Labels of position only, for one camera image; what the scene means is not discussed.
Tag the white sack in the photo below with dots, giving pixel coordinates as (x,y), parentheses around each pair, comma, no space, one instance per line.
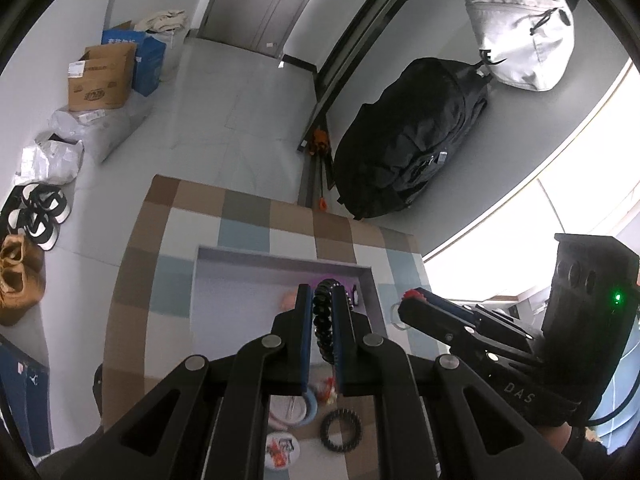
(171,42)

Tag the grey storage box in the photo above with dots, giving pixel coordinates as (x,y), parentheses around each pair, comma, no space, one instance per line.
(240,280)

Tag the black backpack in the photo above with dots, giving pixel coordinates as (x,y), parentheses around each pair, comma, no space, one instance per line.
(400,145)

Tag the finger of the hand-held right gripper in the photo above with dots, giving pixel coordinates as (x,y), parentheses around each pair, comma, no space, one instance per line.
(465,310)
(450,327)

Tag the black white sandal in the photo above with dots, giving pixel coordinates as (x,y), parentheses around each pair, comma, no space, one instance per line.
(35,230)
(47,202)

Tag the orange toy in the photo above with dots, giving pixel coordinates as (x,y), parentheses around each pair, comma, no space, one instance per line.
(319,142)

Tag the checkered tablecloth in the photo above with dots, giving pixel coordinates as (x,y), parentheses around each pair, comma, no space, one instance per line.
(165,240)

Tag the white plastic bag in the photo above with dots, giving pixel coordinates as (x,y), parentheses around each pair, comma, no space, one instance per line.
(60,160)

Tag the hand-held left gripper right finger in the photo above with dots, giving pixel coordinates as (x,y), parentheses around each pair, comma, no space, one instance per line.
(340,340)

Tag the small orange trinket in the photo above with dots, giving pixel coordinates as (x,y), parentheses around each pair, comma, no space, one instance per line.
(329,391)

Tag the black sliding door frame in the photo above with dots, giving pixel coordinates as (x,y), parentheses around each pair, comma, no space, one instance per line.
(350,40)

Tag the brown cardboard box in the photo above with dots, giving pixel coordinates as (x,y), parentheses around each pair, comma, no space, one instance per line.
(100,85)

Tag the beige tote bag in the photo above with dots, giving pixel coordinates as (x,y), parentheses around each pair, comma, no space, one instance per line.
(165,20)

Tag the red flower ornament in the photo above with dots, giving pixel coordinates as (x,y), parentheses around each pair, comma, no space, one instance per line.
(415,295)

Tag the grey plastic bag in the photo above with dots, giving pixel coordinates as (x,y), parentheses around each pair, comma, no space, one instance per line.
(105,130)

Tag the small dark purple ornament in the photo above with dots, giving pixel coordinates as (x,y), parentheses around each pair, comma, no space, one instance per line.
(356,295)

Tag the blue cardboard box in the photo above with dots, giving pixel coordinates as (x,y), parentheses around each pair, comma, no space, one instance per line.
(150,65)

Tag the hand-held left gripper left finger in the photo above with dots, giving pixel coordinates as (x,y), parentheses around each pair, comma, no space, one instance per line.
(302,340)

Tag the grey door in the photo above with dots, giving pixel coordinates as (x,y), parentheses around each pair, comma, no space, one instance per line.
(265,5)

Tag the white round ornament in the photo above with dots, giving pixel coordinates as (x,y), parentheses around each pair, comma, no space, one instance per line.
(276,417)

